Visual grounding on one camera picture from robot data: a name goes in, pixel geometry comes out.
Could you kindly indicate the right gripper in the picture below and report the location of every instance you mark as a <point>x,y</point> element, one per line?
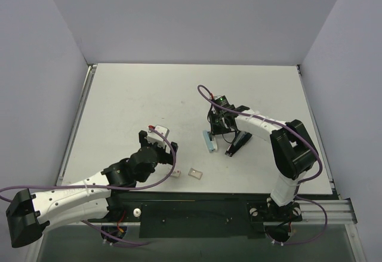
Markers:
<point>219,128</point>

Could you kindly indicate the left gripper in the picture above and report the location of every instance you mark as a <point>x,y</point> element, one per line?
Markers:
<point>161,153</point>

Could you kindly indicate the black stapler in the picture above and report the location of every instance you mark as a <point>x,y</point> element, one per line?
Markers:
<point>240,139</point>

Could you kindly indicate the light blue white stapler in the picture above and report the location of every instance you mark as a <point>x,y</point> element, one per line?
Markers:
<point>210,141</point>

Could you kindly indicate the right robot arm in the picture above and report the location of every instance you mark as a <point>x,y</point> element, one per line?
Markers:
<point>291,144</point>

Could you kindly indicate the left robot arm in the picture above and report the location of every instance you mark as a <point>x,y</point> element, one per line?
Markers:
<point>32,214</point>

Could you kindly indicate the staple box with red label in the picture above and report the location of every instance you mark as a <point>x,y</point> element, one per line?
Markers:
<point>174,174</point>

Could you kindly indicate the open clear staple box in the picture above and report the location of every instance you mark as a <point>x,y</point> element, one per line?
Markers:
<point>195,173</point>

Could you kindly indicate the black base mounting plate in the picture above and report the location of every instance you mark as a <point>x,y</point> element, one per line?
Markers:
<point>200,215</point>

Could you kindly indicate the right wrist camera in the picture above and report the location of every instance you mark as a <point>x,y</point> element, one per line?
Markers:
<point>221,100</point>

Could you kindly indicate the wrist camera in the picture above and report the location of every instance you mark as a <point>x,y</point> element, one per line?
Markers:
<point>221,100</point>
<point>157,134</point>

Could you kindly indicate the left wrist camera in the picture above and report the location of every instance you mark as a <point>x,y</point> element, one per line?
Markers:
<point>157,134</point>

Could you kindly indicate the aluminium frame rail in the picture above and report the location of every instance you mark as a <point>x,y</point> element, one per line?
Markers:
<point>337,212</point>

